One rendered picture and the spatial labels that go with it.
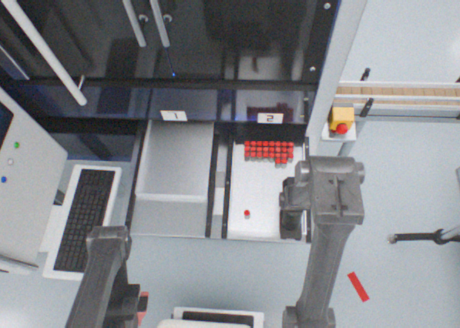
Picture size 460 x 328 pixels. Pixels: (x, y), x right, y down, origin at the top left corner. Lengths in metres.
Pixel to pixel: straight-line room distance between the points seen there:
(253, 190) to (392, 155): 1.37
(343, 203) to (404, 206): 1.81
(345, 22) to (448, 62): 2.14
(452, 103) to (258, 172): 0.77
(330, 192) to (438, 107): 1.03
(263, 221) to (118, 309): 0.60
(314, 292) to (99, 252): 0.42
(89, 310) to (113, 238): 0.19
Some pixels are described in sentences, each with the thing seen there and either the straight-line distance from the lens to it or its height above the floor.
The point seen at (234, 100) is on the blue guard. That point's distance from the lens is 1.21.
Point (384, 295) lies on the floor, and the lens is 2.24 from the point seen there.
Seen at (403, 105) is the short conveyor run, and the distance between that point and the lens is 1.53.
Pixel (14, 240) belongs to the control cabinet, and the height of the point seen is 0.96.
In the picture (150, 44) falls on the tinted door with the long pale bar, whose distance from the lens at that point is 1.07.
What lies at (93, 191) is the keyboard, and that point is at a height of 0.83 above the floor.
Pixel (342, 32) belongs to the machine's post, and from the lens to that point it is 1.00.
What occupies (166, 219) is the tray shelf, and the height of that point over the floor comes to 0.88.
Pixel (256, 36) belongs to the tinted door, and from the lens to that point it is 1.00.
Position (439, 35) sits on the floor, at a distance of 3.22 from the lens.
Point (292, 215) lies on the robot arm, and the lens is 1.06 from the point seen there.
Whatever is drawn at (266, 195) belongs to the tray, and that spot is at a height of 0.88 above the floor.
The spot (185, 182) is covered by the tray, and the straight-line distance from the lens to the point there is 1.36.
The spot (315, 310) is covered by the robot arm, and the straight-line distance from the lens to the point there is 0.78.
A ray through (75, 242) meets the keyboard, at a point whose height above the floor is 0.83.
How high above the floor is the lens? 2.12
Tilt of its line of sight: 66 degrees down
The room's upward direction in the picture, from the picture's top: 8 degrees counter-clockwise
